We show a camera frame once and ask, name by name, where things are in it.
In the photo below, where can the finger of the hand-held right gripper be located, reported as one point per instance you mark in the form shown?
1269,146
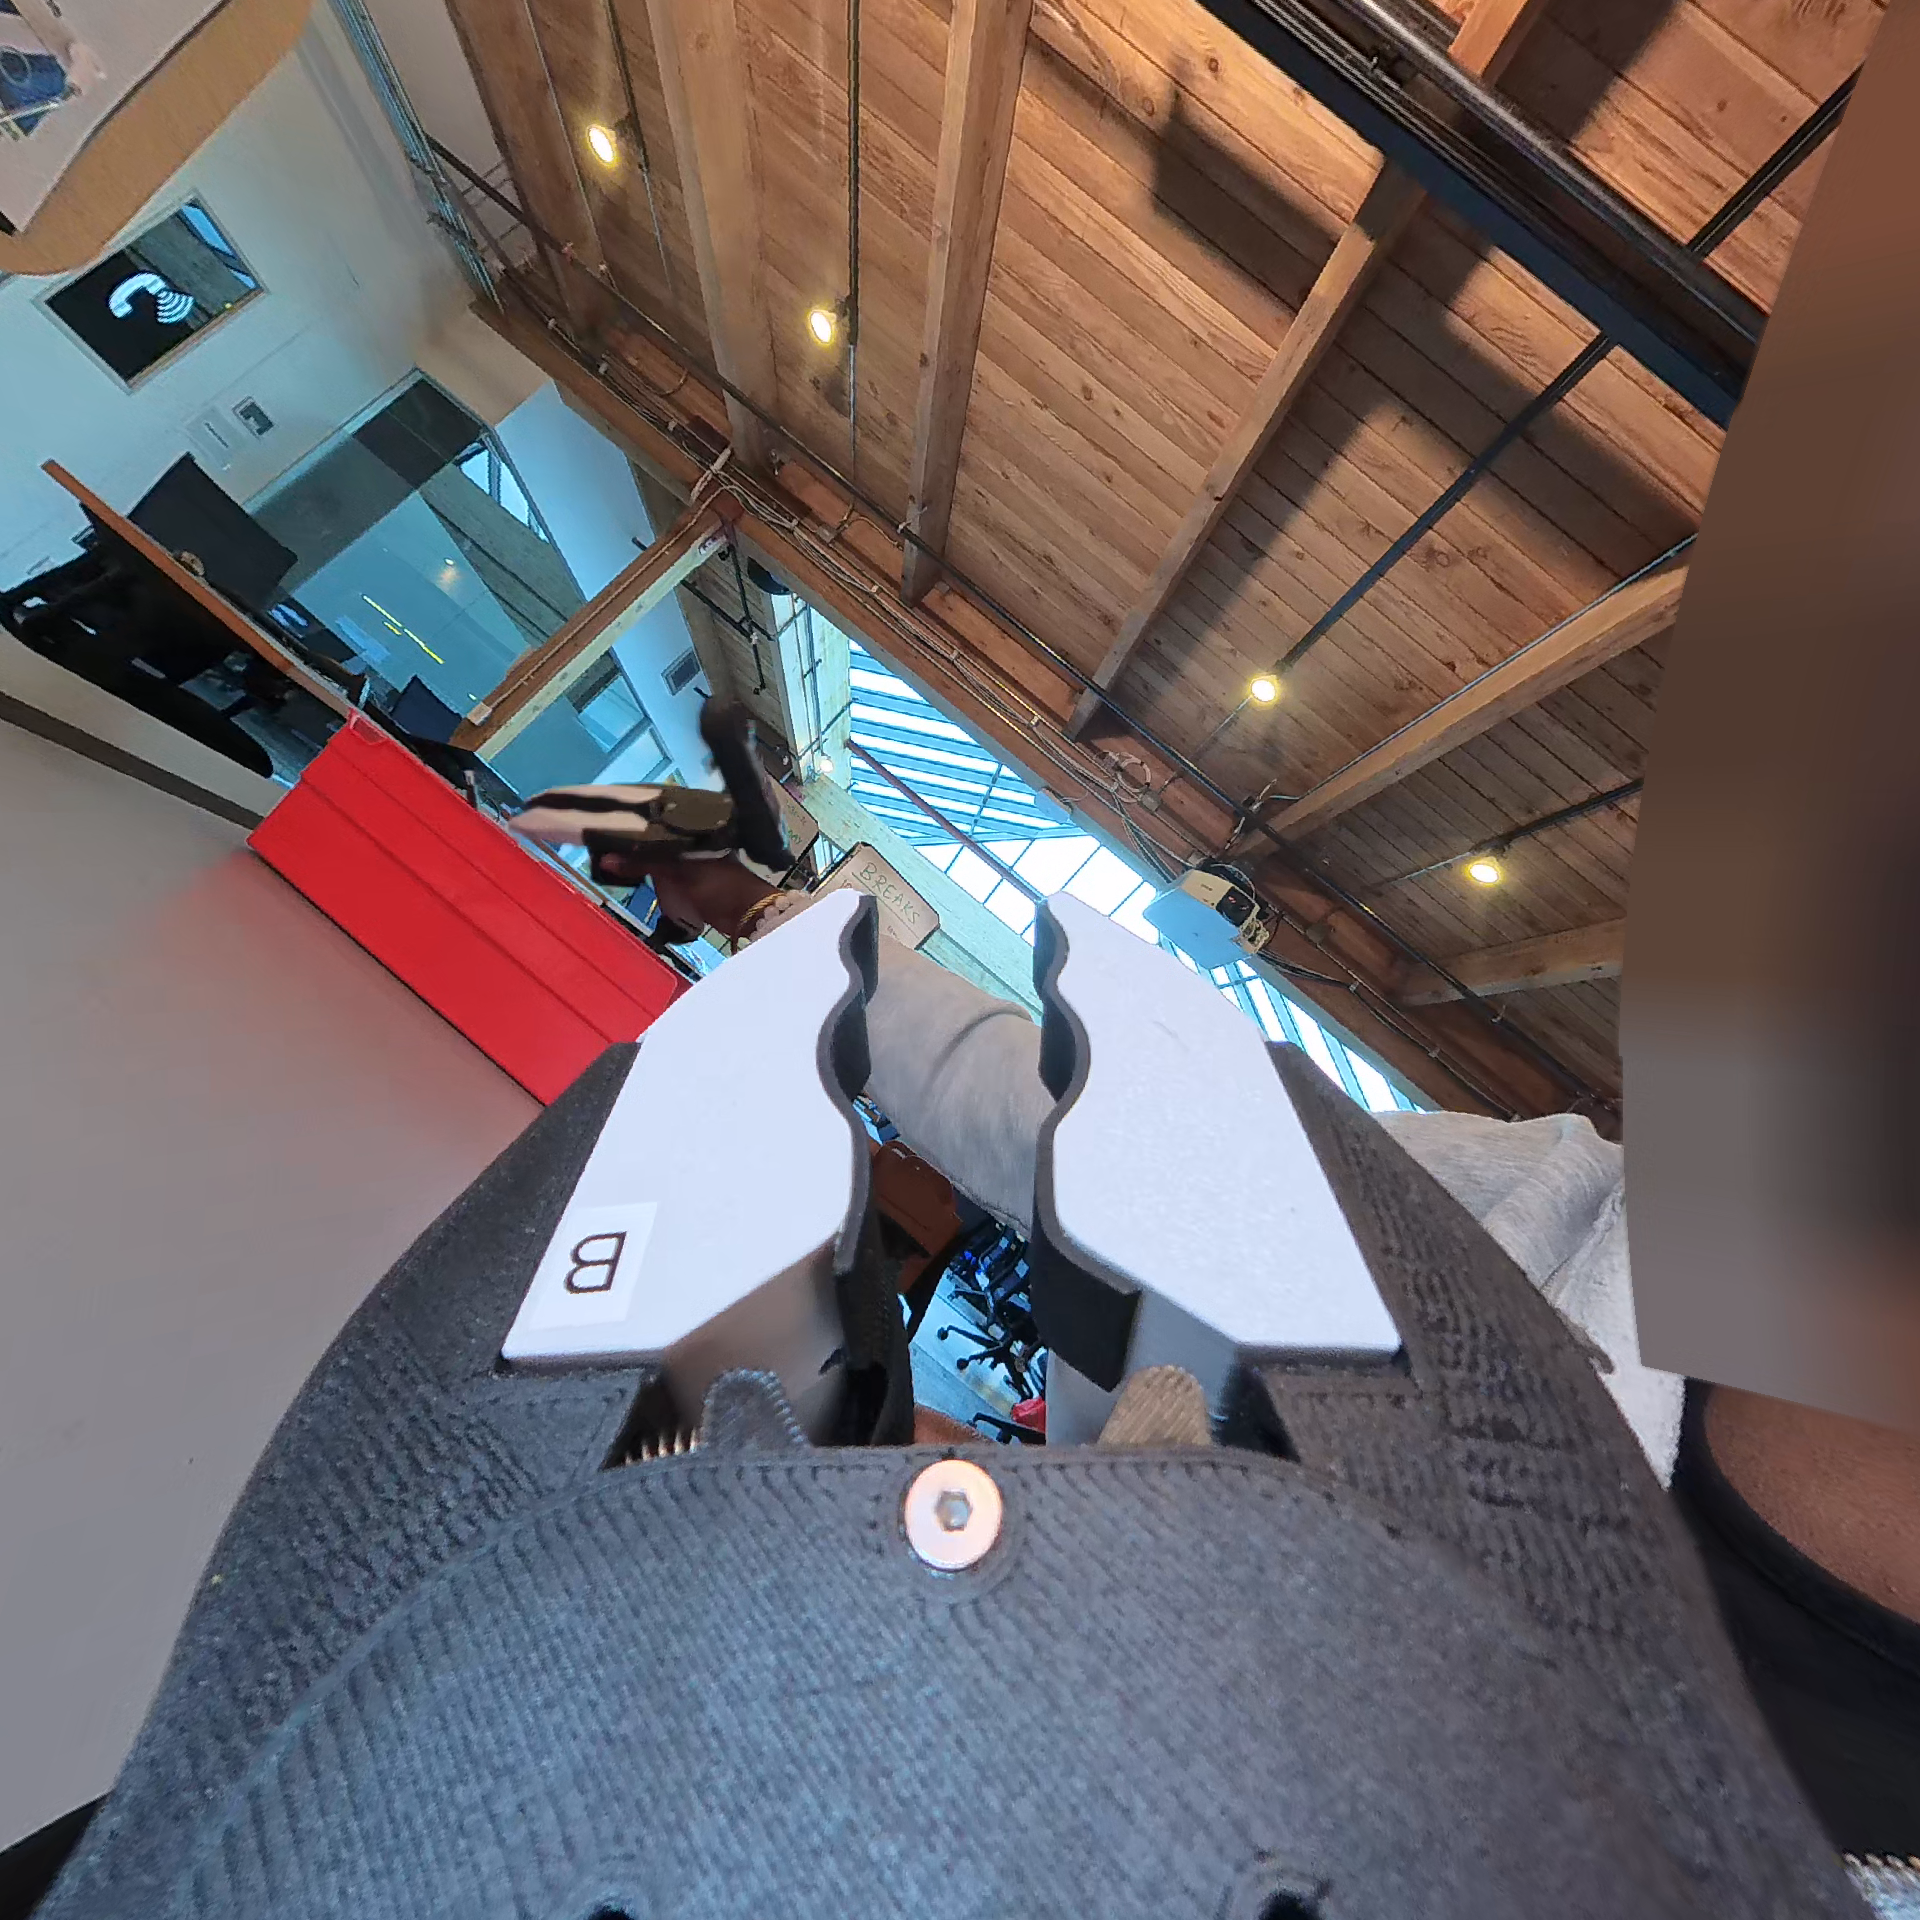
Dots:
594,812

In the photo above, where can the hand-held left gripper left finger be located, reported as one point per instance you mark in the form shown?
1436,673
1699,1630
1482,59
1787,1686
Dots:
706,1171

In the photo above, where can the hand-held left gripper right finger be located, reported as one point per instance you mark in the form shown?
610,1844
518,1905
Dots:
1200,1184

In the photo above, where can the red plastic bin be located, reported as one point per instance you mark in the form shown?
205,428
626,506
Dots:
451,915

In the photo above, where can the person's right forearm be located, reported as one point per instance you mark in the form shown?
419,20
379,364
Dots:
960,1078

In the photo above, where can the person's right hand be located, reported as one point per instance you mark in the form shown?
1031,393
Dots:
714,901

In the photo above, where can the handwritten whiteboard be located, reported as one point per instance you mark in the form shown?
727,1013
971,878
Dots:
902,891

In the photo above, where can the row of black office chairs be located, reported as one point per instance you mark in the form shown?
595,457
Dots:
990,1306

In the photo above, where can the white ceiling projector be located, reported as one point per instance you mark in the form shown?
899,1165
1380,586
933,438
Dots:
1200,915

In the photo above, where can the ceiling spot light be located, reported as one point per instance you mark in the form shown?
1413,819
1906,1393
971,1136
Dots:
821,322
1484,869
1266,686
599,141

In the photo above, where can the black office chair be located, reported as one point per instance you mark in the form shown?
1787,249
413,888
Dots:
136,661

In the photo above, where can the white instruction sign stand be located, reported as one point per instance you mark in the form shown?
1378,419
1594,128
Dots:
44,90

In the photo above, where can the wooden support post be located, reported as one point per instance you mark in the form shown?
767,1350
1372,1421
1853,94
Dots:
599,622

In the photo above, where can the phone symbol wall sign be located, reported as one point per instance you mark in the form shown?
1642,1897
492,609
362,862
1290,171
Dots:
149,293

